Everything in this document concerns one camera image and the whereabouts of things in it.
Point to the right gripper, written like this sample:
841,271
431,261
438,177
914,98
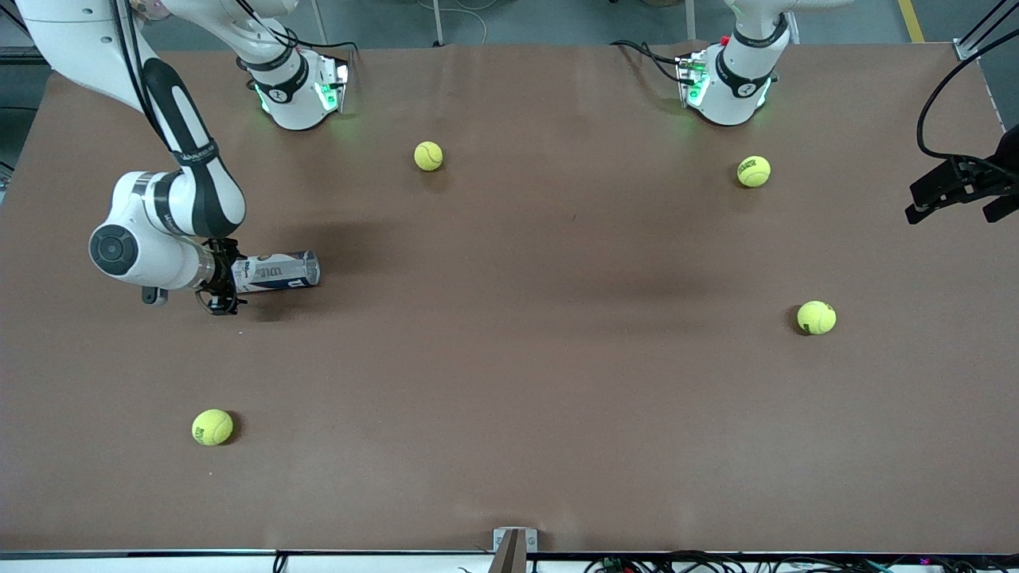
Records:
224,274

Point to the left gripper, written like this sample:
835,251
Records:
989,177

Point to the white blue tennis can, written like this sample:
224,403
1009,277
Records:
275,272

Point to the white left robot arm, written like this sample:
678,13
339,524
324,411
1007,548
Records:
736,95

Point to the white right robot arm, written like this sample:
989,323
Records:
135,263

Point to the yellow-green tennis ball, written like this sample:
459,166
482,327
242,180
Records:
753,171
212,427
428,156
817,317

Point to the pink round object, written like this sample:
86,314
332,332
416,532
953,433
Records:
151,8

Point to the silver corner bracket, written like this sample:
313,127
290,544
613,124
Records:
965,49

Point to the white metal post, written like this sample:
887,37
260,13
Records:
437,22
793,28
689,20

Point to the grey metal mount bracket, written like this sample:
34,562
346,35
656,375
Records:
501,539

